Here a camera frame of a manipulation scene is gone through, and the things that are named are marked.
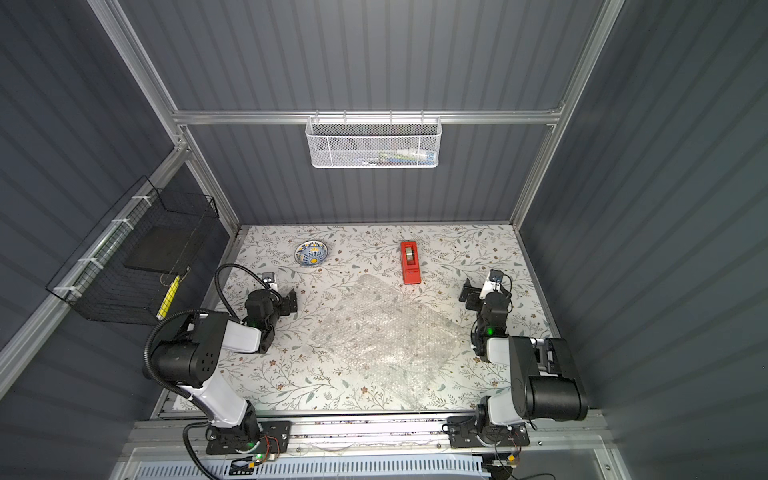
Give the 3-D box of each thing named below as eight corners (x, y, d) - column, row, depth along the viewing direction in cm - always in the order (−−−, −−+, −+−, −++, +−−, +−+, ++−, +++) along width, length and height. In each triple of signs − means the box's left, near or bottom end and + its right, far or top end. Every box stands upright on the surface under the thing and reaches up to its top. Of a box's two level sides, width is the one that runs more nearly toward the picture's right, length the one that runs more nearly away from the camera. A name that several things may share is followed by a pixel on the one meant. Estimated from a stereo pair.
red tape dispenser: (403, 285, 105) (404, 273, 99) (400, 254, 114) (401, 241, 109) (419, 284, 105) (421, 272, 100) (415, 253, 114) (416, 241, 109)
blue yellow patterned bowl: (296, 265, 111) (292, 257, 107) (300, 249, 116) (297, 240, 112) (327, 265, 111) (324, 257, 107) (330, 248, 116) (327, 240, 112)
